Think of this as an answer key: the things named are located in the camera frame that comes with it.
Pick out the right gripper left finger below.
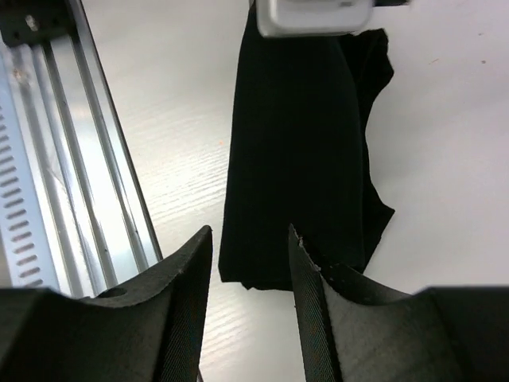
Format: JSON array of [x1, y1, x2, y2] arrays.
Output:
[[1, 226, 213, 381]]

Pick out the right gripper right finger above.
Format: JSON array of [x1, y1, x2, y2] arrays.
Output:
[[289, 229, 508, 381]]

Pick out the black t shirt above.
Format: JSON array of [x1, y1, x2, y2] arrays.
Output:
[[218, 8, 394, 290]]

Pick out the aluminium front rail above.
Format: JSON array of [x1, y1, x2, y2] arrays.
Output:
[[1, 1, 162, 298]]

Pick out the white slotted cable duct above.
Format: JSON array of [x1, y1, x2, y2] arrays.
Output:
[[1, 63, 59, 289]]

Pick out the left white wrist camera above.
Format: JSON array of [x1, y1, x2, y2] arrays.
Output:
[[255, 0, 375, 38]]

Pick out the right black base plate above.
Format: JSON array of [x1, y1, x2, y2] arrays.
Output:
[[0, 0, 76, 48]]

